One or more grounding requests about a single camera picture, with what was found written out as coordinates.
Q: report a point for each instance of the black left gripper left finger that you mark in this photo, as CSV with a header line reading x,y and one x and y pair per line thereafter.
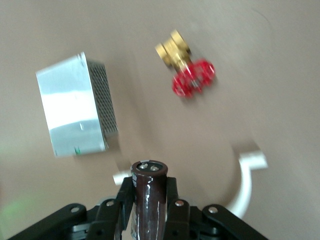
x,y
105,217

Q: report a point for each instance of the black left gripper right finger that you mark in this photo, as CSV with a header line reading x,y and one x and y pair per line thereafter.
x,y
182,220

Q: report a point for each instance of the dark brown cylindrical capacitor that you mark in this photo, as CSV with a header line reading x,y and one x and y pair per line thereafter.
x,y
147,205

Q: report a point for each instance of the silver metal power supply box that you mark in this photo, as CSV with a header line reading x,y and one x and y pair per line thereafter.
x,y
70,105

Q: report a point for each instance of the brass valve red handwheel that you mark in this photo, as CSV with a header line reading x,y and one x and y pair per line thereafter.
x,y
175,52

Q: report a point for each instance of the white curved plastic bracket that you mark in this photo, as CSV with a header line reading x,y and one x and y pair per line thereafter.
x,y
246,185

